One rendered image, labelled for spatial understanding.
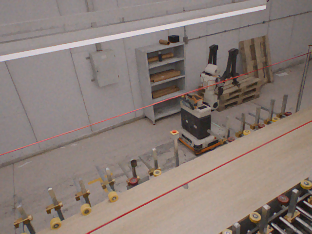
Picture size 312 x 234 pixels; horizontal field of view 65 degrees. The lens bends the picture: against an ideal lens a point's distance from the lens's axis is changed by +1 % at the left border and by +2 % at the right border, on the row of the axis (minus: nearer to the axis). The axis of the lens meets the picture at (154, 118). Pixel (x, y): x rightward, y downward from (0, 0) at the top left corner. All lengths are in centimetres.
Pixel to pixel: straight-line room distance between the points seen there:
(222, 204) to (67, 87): 345
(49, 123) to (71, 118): 39
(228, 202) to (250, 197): 20
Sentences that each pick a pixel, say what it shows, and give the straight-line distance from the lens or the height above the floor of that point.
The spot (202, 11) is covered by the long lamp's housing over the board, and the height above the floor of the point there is 236.
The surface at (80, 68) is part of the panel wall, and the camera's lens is 466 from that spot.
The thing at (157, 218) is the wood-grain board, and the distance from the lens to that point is 213.
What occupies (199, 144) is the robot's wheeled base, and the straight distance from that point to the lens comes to 400.
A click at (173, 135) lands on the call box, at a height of 121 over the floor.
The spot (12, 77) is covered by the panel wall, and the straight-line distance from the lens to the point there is 458.
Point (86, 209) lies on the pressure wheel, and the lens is 226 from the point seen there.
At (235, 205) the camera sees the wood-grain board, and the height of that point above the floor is 90.
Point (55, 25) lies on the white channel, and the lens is 147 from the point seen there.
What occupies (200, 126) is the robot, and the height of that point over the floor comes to 54.
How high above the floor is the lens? 255
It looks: 28 degrees down
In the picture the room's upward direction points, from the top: 7 degrees counter-clockwise
